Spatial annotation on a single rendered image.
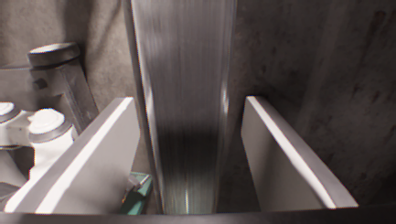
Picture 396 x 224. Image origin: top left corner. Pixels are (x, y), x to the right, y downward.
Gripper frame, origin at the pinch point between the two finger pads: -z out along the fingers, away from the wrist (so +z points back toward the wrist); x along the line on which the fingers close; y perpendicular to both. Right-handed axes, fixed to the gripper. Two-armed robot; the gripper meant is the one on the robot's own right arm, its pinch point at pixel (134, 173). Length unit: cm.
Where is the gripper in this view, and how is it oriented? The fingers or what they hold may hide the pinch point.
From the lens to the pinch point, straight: 95.8
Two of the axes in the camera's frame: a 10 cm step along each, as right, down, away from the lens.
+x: 7.9, 6.1, -1.1
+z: -4.3, 4.0, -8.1
